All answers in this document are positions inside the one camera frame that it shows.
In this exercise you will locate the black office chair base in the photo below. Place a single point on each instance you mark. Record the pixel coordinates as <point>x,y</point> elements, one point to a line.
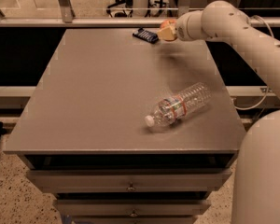
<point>120,8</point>

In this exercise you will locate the metal glass railing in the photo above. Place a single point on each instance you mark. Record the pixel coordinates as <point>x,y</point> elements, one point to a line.
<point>147,13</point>

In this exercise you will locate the blue rxbar blueberry wrapper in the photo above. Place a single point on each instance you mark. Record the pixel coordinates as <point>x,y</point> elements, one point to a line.
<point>146,35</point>

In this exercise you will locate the lower cabinet drawer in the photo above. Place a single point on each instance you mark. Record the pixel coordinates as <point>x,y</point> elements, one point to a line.
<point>131,208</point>

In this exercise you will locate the grey drawer cabinet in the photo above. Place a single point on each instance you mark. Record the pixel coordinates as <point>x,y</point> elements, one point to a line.
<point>88,111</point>

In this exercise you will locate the upper cabinet drawer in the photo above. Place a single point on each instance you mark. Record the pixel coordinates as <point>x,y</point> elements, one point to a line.
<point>140,181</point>

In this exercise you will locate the clear plastic water bottle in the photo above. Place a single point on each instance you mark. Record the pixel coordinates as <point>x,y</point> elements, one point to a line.
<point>169,110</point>

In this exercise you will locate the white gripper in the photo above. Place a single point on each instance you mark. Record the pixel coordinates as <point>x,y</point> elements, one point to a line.
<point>182,29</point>

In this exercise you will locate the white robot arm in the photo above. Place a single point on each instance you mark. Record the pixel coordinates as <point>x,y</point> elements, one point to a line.
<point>256,190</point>

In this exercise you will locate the red apple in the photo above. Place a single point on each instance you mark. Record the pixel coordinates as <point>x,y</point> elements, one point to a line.
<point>169,22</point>

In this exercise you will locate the cabinet drawer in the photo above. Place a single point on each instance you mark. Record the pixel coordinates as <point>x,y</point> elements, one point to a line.
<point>131,208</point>
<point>140,181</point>

